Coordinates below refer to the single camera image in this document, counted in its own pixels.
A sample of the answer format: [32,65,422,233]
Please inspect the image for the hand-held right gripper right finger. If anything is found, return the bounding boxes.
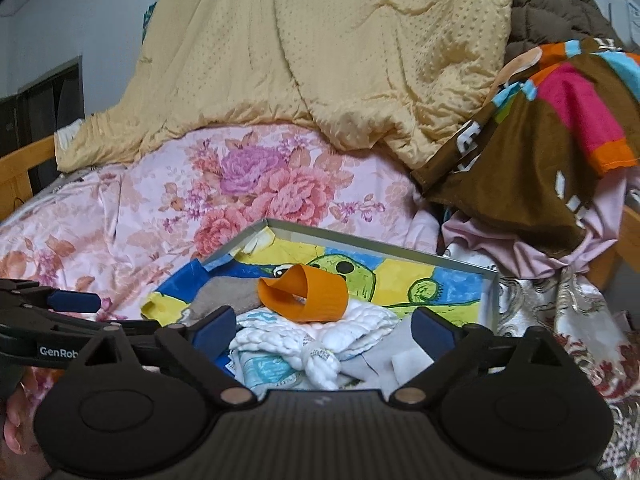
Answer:
[392,307,587,406]

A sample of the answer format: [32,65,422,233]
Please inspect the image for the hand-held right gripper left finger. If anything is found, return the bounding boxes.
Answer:
[60,306,258,406]

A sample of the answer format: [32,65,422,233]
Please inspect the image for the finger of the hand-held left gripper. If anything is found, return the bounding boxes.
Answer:
[0,279,101,313]
[0,307,168,348]

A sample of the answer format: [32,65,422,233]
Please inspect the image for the beige drawstring pouch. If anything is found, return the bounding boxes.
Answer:
[182,277,271,326]

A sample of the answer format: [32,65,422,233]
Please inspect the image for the grey box with cartoon picture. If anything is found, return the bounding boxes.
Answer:
[140,217,501,391]

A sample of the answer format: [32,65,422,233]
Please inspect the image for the white knitted drawstring bag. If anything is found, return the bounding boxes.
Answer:
[230,300,401,392]

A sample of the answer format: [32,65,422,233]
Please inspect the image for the grey cloth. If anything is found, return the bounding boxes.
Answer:
[340,342,436,392]

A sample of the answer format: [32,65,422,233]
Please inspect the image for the orange silicone sleeve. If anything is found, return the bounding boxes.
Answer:
[257,265,348,323]

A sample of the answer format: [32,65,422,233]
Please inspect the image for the person's left hand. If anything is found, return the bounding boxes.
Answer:
[2,371,44,456]

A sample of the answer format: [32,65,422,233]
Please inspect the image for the lilac pink cloth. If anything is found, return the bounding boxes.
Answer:
[442,165,640,281]

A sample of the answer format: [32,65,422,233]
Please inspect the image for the pink floral bedsheet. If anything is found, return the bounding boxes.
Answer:
[0,125,441,411]

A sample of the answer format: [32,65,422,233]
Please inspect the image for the white gold ornate cloth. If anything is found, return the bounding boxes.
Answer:
[442,245,640,480]

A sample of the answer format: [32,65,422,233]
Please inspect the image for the white pillow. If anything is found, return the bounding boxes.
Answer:
[54,121,86,153]

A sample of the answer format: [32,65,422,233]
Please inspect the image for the colourful patchwork blanket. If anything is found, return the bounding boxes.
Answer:
[410,37,640,256]

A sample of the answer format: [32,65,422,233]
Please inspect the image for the dark cabinet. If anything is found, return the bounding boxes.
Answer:
[0,55,83,196]

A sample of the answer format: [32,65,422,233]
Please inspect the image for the yellow dotted quilt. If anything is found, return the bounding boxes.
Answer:
[55,0,513,171]

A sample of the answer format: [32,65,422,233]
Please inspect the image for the brown puffer jacket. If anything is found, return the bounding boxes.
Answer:
[502,0,626,66]

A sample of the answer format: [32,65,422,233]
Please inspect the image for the white air conditioner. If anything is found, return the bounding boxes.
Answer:
[609,0,640,53]

